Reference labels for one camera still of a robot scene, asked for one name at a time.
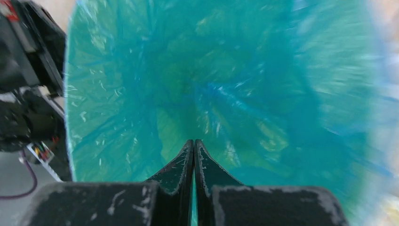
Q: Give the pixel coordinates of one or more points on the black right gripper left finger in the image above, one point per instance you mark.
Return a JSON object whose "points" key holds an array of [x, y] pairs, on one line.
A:
{"points": [[164, 199]]}

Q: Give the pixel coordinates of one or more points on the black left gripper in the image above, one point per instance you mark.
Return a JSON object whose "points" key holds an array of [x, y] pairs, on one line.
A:
{"points": [[32, 47]]}

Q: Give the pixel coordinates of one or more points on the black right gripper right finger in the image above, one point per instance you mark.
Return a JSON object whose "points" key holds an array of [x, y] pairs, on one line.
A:
{"points": [[224, 201]]}

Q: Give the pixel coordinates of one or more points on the blue plastic trash bag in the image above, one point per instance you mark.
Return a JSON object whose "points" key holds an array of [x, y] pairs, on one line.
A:
{"points": [[281, 92]]}

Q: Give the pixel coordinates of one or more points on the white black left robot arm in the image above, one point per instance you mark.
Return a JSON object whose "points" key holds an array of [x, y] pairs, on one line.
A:
{"points": [[26, 116]]}

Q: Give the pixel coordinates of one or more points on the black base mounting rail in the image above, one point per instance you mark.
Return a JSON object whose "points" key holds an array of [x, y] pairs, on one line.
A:
{"points": [[59, 162]]}

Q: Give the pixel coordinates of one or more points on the white cable duct strip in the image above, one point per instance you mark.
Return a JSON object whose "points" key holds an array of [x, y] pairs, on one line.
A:
{"points": [[46, 158]]}

